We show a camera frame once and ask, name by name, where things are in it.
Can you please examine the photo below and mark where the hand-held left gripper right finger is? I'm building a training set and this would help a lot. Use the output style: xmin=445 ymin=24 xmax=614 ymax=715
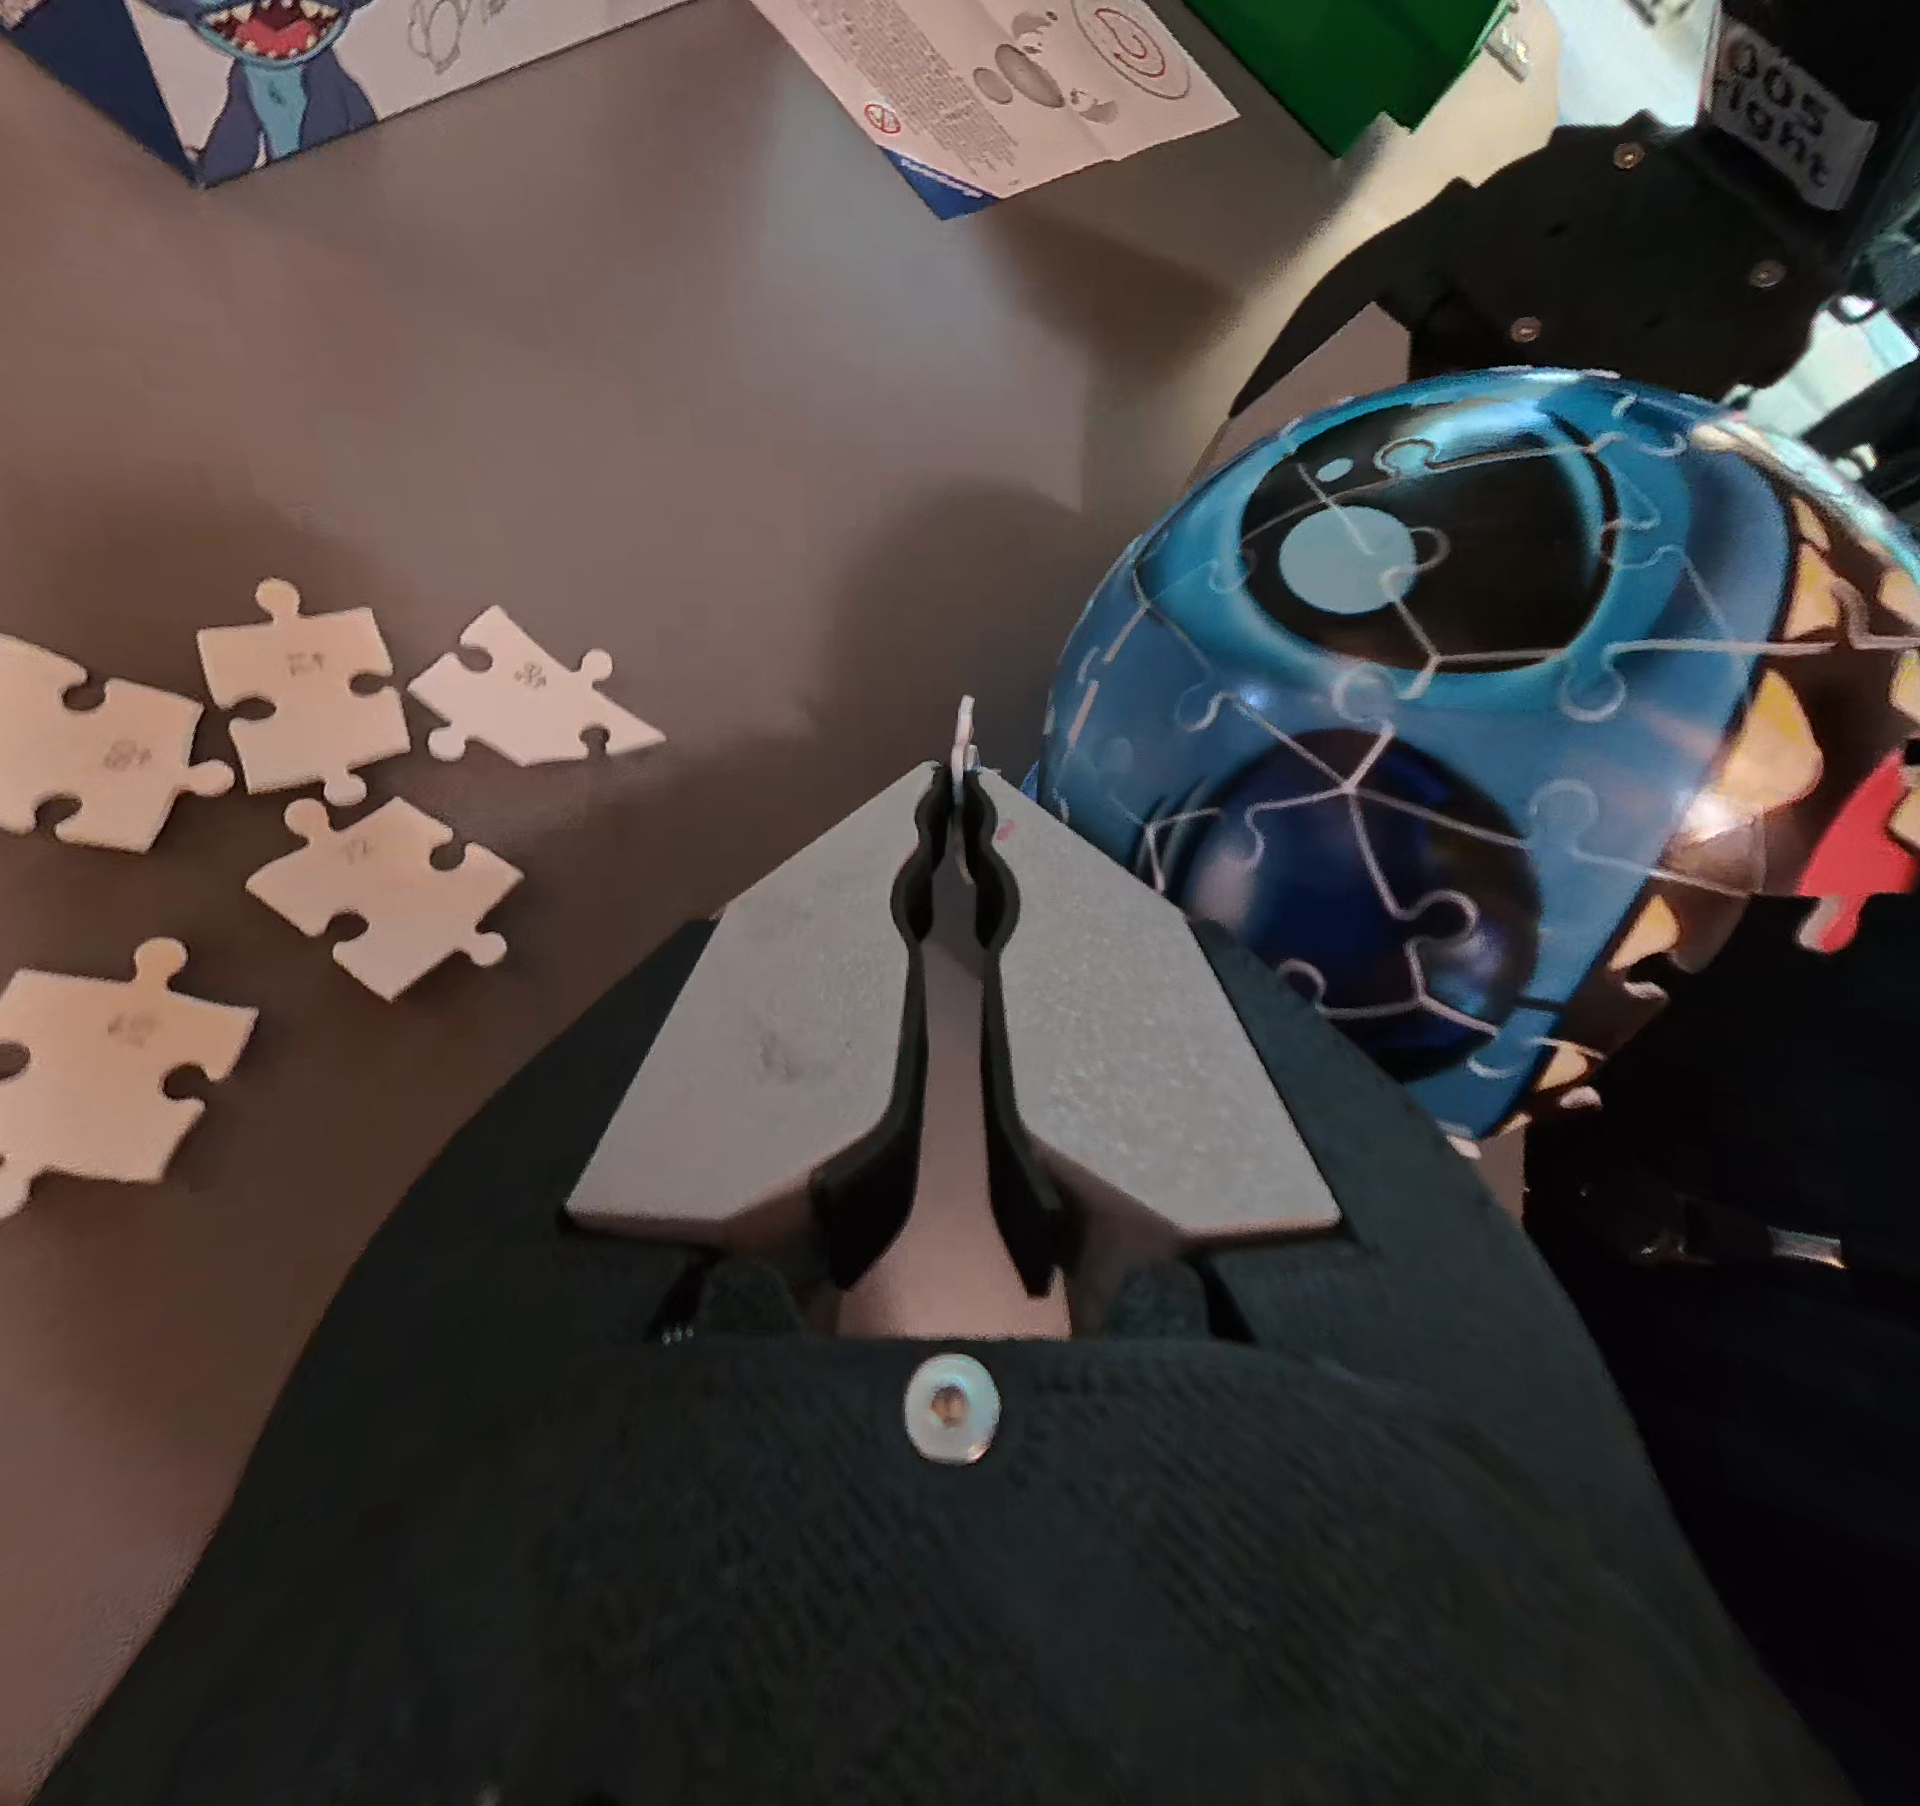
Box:
xmin=965 ymin=768 xmax=1343 ymax=1302

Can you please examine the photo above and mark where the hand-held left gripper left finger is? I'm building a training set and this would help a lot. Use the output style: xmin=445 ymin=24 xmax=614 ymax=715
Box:
xmin=569 ymin=762 xmax=956 ymax=1293

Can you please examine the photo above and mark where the blue cartoon puzzle ball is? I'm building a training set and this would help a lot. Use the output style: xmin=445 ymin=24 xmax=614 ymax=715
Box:
xmin=1027 ymin=367 xmax=1920 ymax=1143

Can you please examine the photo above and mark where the cartoon printed puzzle box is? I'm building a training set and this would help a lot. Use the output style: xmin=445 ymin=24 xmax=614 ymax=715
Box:
xmin=0 ymin=0 xmax=830 ymax=188

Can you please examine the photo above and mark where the white instruction leaflet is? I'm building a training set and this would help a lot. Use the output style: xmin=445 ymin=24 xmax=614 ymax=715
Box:
xmin=737 ymin=0 xmax=1242 ymax=221

